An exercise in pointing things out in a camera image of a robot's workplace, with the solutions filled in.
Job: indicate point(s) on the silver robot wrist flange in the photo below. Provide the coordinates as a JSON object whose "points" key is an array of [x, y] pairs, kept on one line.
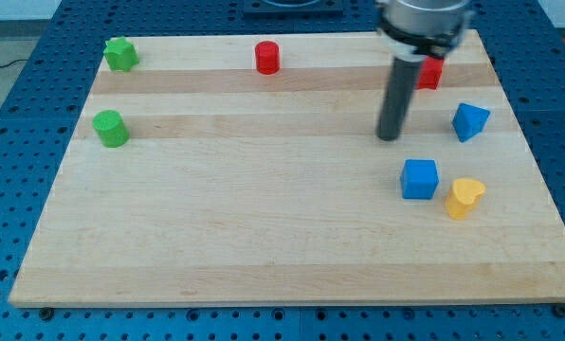
{"points": [[416, 29]]}

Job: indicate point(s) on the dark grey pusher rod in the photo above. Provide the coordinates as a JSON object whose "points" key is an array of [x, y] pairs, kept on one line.
{"points": [[396, 101]]}

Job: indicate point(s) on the red star block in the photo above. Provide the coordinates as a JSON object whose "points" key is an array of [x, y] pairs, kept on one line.
{"points": [[430, 74]]}

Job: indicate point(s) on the wooden board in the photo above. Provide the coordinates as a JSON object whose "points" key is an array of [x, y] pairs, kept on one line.
{"points": [[240, 189]]}

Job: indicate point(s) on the green star block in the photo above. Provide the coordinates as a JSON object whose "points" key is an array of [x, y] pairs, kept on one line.
{"points": [[120, 54]]}

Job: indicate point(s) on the blue triangle block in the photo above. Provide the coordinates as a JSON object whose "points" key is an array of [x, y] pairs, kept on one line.
{"points": [[469, 120]]}

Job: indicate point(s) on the blue cube block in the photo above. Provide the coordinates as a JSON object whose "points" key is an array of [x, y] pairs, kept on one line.
{"points": [[419, 179]]}

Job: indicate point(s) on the yellow heart block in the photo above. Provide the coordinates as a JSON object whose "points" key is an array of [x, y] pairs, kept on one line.
{"points": [[464, 196]]}

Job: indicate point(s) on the red cylinder block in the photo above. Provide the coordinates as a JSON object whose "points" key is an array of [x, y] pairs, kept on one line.
{"points": [[267, 57]]}

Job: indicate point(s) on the green cylinder block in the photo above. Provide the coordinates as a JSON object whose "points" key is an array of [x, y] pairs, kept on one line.
{"points": [[110, 128]]}

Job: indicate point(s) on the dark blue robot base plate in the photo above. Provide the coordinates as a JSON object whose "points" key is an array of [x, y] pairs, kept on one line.
{"points": [[284, 7]]}

